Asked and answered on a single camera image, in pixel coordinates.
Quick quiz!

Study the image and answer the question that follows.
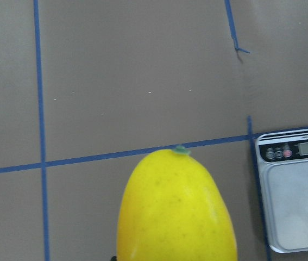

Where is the yellow mango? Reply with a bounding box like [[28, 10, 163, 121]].
[[116, 145, 238, 260]]

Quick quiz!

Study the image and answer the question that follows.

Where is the silver digital kitchen scale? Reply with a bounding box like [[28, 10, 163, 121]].
[[255, 128, 308, 253]]

